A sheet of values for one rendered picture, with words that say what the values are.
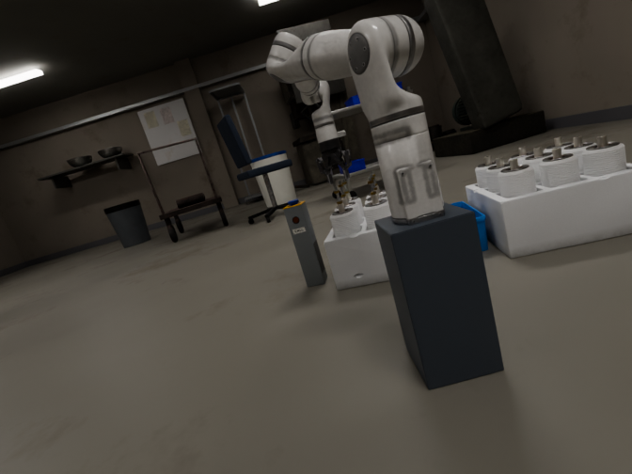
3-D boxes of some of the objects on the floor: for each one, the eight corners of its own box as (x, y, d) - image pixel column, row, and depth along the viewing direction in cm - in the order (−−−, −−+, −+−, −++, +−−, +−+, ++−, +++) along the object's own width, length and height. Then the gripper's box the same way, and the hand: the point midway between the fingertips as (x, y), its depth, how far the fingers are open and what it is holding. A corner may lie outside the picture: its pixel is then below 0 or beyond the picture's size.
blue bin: (492, 249, 113) (486, 215, 111) (458, 257, 116) (451, 224, 113) (467, 228, 142) (462, 200, 139) (440, 234, 144) (434, 207, 142)
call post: (324, 284, 127) (301, 204, 120) (307, 288, 129) (282, 209, 122) (327, 276, 134) (305, 200, 127) (310, 280, 136) (288, 205, 129)
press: (360, 168, 691) (325, 30, 634) (371, 170, 573) (329, 1, 517) (297, 187, 696) (256, 52, 639) (294, 193, 578) (244, 27, 522)
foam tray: (660, 228, 95) (655, 165, 91) (510, 259, 103) (500, 202, 99) (577, 204, 132) (572, 158, 128) (472, 228, 140) (465, 185, 136)
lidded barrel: (299, 199, 455) (284, 149, 441) (260, 210, 458) (244, 161, 443) (300, 195, 508) (287, 150, 493) (266, 205, 510) (252, 161, 496)
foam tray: (455, 268, 108) (444, 214, 104) (337, 291, 118) (323, 242, 114) (436, 235, 145) (428, 195, 141) (348, 254, 154) (338, 216, 151)
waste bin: (146, 242, 490) (129, 201, 477) (114, 252, 491) (96, 211, 477) (159, 235, 539) (144, 197, 526) (130, 244, 540) (115, 207, 526)
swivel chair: (303, 204, 385) (274, 108, 362) (307, 211, 327) (273, 97, 304) (249, 221, 382) (216, 124, 359) (244, 229, 324) (205, 116, 301)
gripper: (305, 145, 124) (317, 188, 128) (341, 134, 116) (354, 179, 120) (315, 143, 130) (326, 183, 134) (350, 132, 122) (361, 175, 126)
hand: (339, 178), depth 126 cm, fingers open, 6 cm apart
